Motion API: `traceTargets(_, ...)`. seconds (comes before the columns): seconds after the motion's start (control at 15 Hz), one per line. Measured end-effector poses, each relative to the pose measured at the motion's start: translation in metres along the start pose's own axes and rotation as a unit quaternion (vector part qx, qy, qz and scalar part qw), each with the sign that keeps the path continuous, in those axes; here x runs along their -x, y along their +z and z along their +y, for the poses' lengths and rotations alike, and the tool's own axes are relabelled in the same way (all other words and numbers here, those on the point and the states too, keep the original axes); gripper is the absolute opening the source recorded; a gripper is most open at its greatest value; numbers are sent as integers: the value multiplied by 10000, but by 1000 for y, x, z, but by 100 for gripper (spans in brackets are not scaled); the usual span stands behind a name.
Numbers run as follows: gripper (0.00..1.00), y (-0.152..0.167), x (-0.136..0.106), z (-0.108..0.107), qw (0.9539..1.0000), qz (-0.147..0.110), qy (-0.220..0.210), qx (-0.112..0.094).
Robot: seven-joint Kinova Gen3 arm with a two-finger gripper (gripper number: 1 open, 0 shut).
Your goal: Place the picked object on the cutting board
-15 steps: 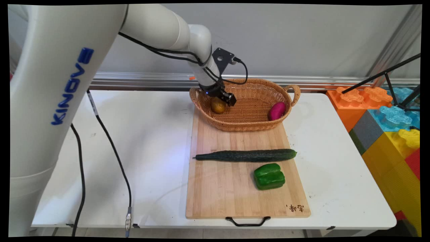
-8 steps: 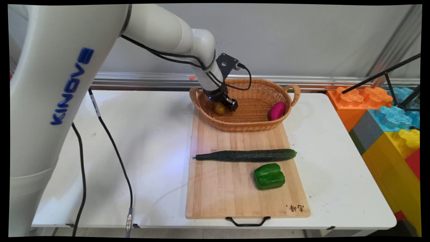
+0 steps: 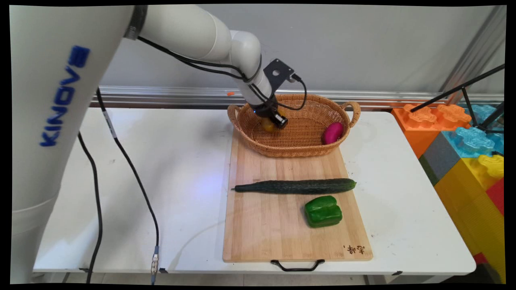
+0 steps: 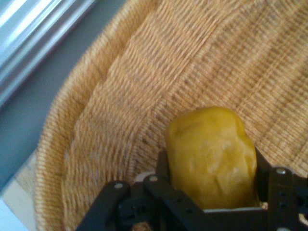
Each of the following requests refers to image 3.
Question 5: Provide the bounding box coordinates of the dark green cucumber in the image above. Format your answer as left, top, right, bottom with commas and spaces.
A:
232, 178, 357, 195

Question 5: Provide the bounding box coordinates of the thick black cable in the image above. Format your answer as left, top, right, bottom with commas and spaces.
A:
77, 132, 104, 284

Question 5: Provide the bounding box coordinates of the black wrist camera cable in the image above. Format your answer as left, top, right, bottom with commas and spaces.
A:
137, 36, 308, 112

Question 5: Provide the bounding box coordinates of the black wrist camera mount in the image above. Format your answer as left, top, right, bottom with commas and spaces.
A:
264, 59, 301, 91

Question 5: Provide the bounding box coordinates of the woven wicker basket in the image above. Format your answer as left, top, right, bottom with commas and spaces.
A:
227, 94, 361, 158

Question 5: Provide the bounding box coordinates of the magenta fruit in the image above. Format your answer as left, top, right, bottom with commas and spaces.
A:
322, 122, 344, 145

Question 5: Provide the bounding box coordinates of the red foam block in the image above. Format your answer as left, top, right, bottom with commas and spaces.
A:
486, 177, 504, 216

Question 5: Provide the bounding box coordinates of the blue foam block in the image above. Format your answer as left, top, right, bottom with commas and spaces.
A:
441, 105, 504, 158

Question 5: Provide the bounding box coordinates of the green bell pepper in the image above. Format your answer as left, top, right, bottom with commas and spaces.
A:
304, 195, 343, 228

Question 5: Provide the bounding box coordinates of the black cable with silver connector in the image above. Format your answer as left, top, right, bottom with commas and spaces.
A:
96, 88, 160, 285

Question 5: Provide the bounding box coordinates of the aluminium frame post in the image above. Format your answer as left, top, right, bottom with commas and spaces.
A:
439, 6, 506, 105

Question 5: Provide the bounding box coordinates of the orange foam block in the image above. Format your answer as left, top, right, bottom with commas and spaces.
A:
392, 104, 472, 158

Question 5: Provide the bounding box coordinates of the grey foam block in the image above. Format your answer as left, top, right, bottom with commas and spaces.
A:
418, 132, 461, 186

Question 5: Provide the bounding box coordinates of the black tripod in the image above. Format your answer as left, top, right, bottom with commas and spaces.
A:
409, 64, 505, 134

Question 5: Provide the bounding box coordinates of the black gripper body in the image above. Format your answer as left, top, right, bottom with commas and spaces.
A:
254, 102, 281, 122

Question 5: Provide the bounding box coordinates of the aluminium rail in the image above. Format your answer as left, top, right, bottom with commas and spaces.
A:
91, 85, 504, 110

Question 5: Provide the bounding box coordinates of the bamboo cutting board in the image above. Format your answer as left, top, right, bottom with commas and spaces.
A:
223, 129, 373, 263

